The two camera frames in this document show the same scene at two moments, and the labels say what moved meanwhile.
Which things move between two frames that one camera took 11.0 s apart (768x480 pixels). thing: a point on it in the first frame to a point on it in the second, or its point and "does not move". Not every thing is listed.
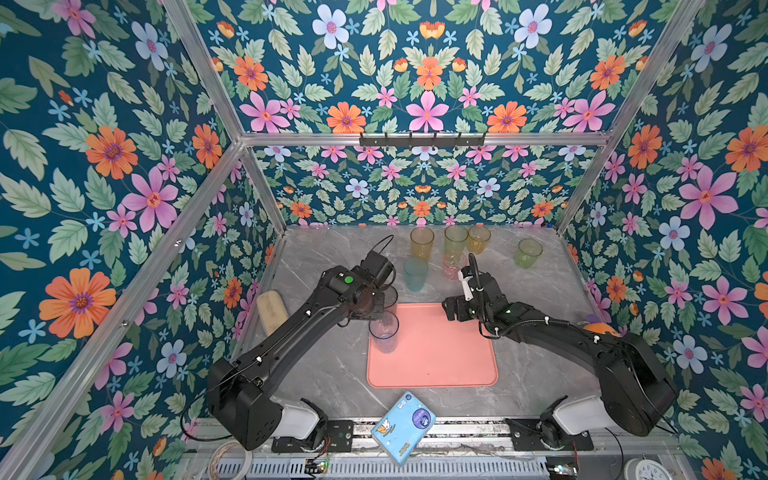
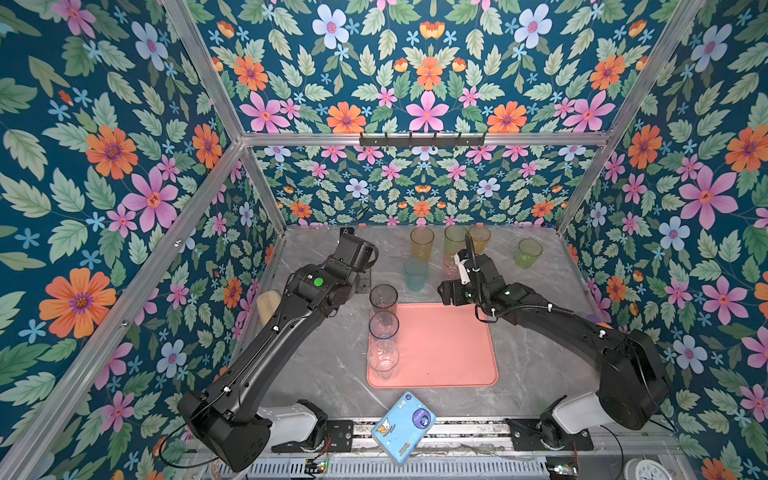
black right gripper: x=461 y=314 to x=457 y=300
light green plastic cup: x=528 y=252 does not move
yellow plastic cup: x=421 y=242 does not move
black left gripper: x=379 y=313 to x=370 y=263
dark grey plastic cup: x=390 y=296 does not move
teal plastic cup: x=415 y=271 does not move
